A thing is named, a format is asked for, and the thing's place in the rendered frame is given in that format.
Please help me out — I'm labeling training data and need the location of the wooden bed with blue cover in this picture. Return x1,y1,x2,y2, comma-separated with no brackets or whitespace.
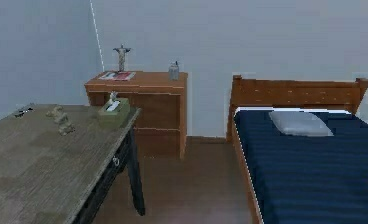
226,74,368,224

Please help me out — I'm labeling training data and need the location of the green tissue box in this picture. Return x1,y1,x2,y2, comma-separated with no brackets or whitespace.
97,91,131,129

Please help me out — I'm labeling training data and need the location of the orange wooden chest of drawers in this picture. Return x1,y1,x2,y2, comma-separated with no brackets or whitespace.
84,70,189,161

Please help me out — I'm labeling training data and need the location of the small black object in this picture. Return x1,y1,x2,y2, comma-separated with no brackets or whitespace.
13,105,35,118

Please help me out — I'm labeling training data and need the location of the grey pillow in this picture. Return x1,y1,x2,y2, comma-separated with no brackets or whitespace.
268,110,335,138

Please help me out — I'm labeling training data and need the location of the grey spray bottle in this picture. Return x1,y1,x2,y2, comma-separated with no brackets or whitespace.
168,60,180,81

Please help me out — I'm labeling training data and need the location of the red and white book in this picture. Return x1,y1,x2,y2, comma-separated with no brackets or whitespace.
98,70,137,82

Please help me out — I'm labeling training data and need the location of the beige stone figurine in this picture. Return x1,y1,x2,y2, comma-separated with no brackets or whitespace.
45,105,76,137

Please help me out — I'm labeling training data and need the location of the grey cross-shaped statue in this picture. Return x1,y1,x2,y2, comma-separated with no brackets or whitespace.
112,44,132,73

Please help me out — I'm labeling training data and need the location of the grey wooden desk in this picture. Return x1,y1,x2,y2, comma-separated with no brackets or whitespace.
0,103,147,224

